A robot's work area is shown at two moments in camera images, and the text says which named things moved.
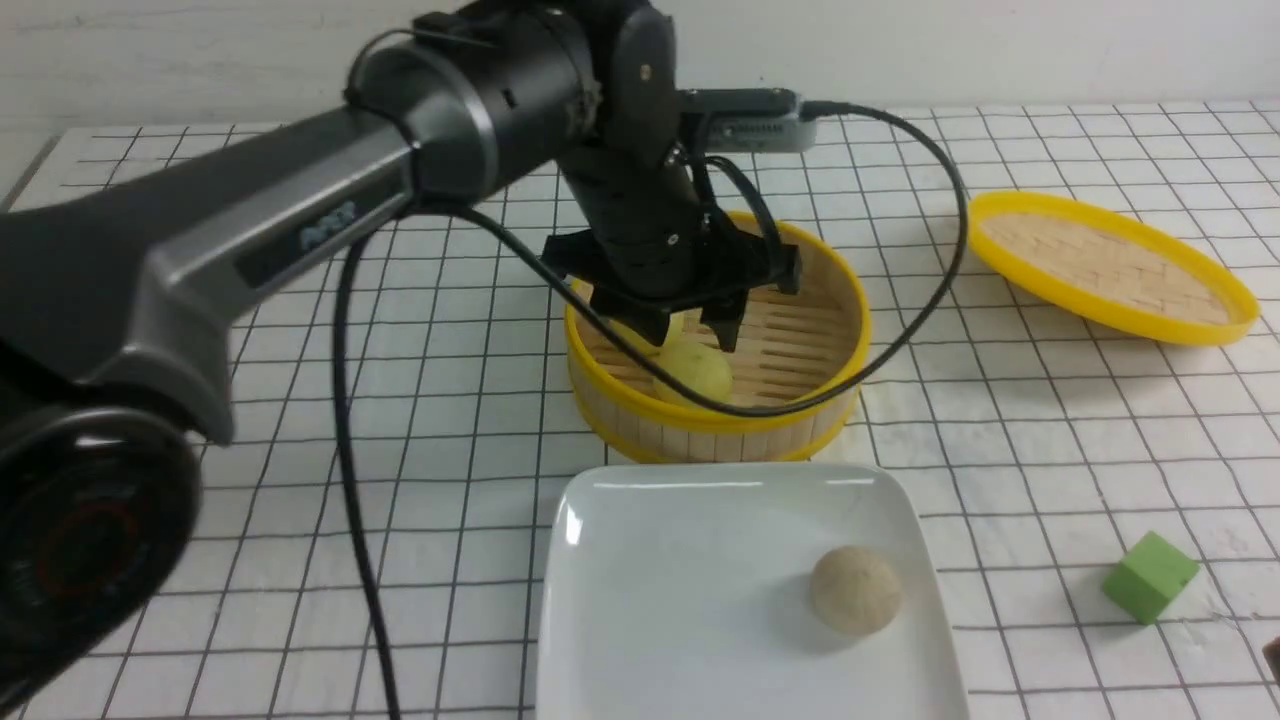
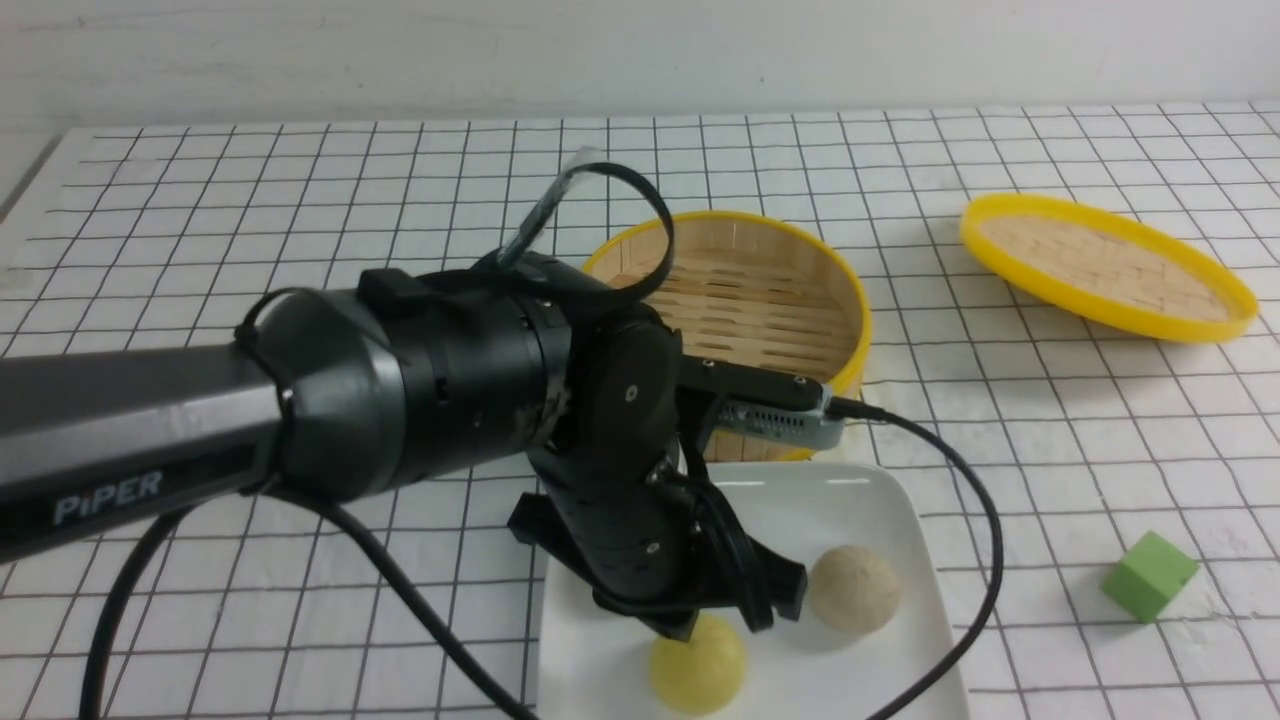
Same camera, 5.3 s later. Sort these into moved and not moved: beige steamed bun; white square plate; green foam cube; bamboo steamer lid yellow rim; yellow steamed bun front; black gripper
Moved: yellow steamed bun front; black gripper
Not moved: beige steamed bun; white square plate; green foam cube; bamboo steamer lid yellow rim
